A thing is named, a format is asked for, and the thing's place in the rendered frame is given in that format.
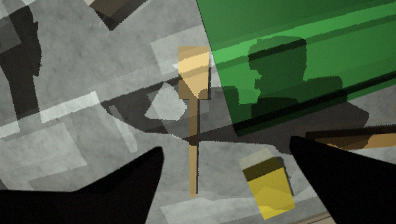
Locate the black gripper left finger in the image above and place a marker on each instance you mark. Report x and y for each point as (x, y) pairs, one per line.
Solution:
(122, 197)

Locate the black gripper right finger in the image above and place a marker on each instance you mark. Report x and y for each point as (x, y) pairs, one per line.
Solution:
(355, 189)

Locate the brown wooden mallet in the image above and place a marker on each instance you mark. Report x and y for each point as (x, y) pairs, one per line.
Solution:
(359, 138)

